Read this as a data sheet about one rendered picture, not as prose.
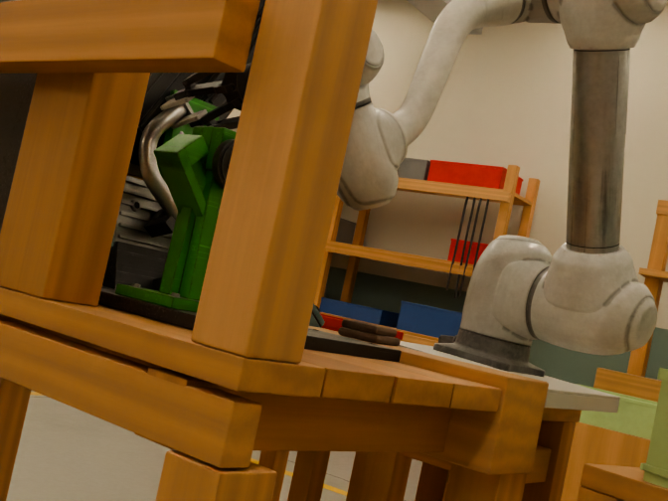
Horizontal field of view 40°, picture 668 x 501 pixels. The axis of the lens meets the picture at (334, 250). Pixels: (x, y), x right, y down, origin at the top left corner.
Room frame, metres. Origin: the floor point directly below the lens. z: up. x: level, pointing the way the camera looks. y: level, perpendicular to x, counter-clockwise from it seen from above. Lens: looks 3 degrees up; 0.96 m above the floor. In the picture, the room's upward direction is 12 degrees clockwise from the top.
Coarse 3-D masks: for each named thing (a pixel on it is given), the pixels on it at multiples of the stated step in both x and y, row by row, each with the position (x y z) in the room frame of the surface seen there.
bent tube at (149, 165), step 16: (176, 112) 1.59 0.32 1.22; (192, 112) 1.61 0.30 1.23; (144, 128) 1.56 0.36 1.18; (160, 128) 1.56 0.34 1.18; (144, 144) 1.54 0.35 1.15; (144, 160) 1.53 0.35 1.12; (144, 176) 1.54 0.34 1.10; (160, 176) 1.55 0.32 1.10; (160, 192) 1.55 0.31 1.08; (176, 208) 1.57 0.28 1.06
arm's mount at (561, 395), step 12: (408, 348) 1.78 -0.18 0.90; (420, 348) 1.85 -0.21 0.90; (432, 348) 1.96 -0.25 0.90; (468, 360) 1.85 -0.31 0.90; (552, 384) 1.76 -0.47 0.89; (564, 384) 1.87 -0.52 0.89; (552, 396) 1.62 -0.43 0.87; (564, 396) 1.67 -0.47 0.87; (576, 396) 1.71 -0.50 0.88; (588, 396) 1.77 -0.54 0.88; (600, 396) 1.82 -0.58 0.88; (612, 396) 1.88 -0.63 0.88; (552, 408) 1.63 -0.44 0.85; (564, 408) 1.67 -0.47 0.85; (576, 408) 1.72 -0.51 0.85; (588, 408) 1.78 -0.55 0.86; (600, 408) 1.83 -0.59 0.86; (612, 408) 1.89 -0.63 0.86
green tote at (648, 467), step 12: (660, 372) 1.37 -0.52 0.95; (660, 396) 1.36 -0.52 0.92; (660, 408) 1.36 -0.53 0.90; (660, 420) 1.36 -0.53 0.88; (660, 432) 1.36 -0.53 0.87; (660, 444) 1.35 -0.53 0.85; (648, 456) 1.36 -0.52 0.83; (660, 456) 1.35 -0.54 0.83; (648, 468) 1.36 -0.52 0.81; (660, 468) 1.35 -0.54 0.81; (648, 480) 1.36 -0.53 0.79; (660, 480) 1.35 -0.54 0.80
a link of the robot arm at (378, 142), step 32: (480, 0) 1.58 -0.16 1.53; (512, 0) 1.62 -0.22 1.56; (448, 32) 1.54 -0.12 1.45; (448, 64) 1.53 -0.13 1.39; (416, 96) 1.50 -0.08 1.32; (352, 128) 1.36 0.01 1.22; (384, 128) 1.39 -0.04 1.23; (416, 128) 1.48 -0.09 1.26; (352, 160) 1.38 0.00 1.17; (384, 160) 1.39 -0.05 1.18; (352, 192) 1.40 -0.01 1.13; (384, 192) 1.41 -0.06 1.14
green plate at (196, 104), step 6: (174, 90) 1.64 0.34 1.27; (192, 102) 1.67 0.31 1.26; (198, 102) 1.68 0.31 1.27; (204, 102) 1.69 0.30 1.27; (192, 108) 1.67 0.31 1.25; (198, 108) 1.68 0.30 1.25; (204, 108) 1.69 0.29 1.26; (210, 108) 1.71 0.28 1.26; (180, 126) 1.64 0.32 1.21; (186, 126) 1.65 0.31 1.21; (168, 132) 1.65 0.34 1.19; (174, 132) 1.63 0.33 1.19; (186, 132) 1.65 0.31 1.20; (192, 132) 1.66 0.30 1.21; (168, 138) 1.63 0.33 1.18; (162, 174) 1.65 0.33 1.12
